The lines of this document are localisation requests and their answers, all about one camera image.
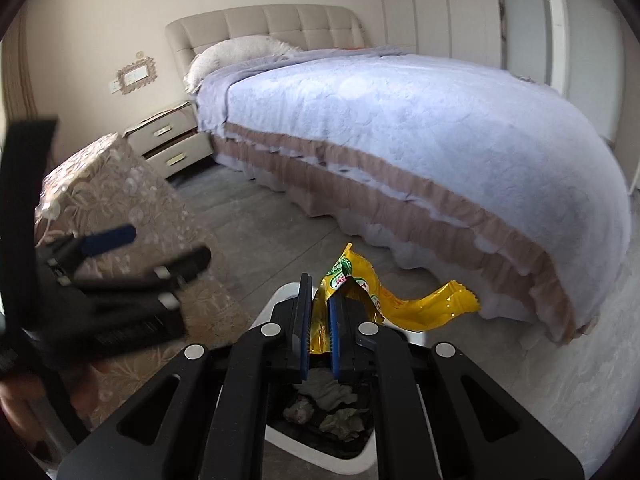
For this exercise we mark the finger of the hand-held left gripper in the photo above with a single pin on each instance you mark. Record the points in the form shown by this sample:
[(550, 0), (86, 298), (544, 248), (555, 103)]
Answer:
[(170, 267), (107, 240)]

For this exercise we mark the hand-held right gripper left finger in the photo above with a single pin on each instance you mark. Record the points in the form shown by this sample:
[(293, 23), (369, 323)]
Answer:
[(302, 330)]

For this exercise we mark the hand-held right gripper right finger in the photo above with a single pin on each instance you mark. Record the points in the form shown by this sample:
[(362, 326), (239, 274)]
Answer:
[(337, 340)]

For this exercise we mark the white tissue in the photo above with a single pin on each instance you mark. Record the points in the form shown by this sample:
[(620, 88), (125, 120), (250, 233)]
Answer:
[(327, 392), (342, 422)]

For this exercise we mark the clear candy wrapper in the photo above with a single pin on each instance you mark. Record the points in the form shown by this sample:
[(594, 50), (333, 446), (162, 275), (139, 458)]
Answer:
[(297, 408)]

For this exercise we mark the yellow snack wrapper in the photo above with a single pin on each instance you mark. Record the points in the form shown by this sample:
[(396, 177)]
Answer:
[(425, 307)]

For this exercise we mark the white trash bin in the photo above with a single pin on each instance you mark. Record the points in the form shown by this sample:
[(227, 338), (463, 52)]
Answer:
[(325, 462)]

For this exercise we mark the person's left hand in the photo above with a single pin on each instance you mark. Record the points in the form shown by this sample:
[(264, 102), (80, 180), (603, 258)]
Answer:
[(20, 400)]

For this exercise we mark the white nightstand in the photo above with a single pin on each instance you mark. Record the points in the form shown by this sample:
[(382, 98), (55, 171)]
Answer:
[(170, 140)]

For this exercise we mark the pink ruffled bed skirt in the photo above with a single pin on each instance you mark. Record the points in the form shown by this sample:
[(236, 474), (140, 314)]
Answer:
[(400, 210)]

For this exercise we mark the bed with grey-blue cover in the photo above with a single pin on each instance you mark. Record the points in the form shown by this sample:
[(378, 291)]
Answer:
[(400, 135)]

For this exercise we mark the white ruffled pillow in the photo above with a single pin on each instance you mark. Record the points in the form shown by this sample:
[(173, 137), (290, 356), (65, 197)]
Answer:
[(235, 55)]

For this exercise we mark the beige tufted headboard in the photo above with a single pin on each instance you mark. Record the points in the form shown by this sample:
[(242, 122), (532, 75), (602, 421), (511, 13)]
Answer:
[(280, 22)]

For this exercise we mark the beige wardrobe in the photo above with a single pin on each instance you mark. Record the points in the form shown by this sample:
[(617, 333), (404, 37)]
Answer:
[(440, 10)]

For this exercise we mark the white door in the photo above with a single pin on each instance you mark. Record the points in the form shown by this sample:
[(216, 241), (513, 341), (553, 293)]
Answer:
[(585, 50)]

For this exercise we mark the small wall switch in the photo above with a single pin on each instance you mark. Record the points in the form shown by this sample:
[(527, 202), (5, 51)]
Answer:
[(116, 87)]

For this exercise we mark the framed wall switch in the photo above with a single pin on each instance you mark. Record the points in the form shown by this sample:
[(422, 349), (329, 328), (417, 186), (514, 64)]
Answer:
[(136, 77)]

